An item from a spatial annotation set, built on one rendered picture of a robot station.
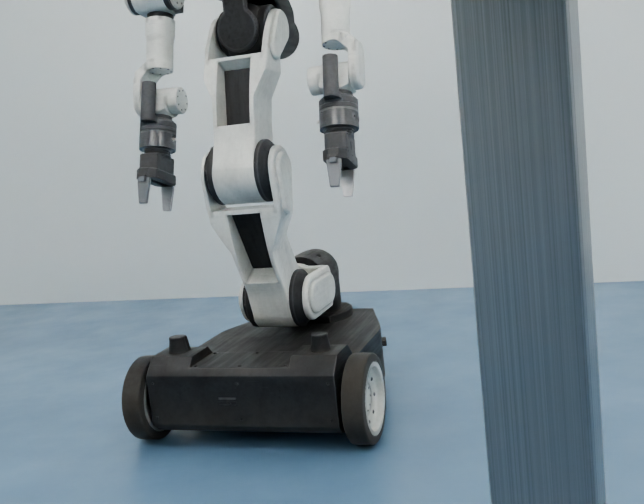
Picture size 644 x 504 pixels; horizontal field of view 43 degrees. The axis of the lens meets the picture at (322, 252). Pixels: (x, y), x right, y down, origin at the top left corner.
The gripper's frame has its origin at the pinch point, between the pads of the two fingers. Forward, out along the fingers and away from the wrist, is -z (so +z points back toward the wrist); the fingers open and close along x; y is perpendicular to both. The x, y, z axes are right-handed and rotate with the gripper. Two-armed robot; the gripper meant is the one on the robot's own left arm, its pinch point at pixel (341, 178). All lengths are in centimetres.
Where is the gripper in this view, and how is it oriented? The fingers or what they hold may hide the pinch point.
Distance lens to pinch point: 179.8
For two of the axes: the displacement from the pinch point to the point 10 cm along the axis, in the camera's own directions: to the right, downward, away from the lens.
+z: -0.3, -9.9, 1.4
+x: -2.9, -1.3, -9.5
